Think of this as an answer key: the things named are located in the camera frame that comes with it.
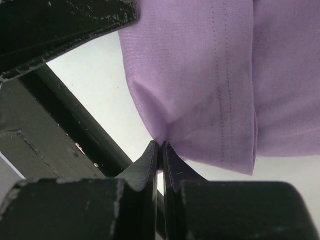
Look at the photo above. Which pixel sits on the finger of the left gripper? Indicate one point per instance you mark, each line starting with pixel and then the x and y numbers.
pixel 33 32

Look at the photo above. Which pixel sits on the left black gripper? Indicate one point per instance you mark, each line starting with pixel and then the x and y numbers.
pixel 46 132

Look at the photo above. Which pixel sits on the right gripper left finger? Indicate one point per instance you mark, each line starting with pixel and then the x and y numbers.
pixel 114 208

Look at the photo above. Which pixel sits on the purple t shirt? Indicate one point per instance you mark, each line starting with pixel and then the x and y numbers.
pixel 226 81

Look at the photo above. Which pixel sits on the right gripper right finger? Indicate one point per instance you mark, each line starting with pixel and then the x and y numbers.
pixel 199 209

